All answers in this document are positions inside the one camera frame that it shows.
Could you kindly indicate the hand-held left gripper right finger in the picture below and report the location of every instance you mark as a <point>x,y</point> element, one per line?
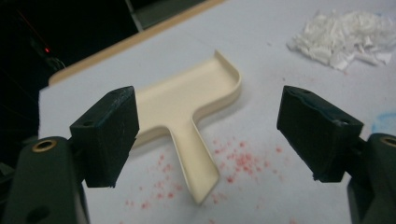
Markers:
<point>317,130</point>

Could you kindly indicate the cream plastic dustpan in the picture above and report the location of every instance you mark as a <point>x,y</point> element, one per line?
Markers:
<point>183,102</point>

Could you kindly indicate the dark stand with red light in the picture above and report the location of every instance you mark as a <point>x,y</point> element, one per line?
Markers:
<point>46,51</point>

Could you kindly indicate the pile of white paper scraps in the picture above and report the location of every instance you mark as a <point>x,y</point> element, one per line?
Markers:
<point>342,37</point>

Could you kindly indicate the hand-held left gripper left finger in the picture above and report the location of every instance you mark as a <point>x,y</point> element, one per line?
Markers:
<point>99,140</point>

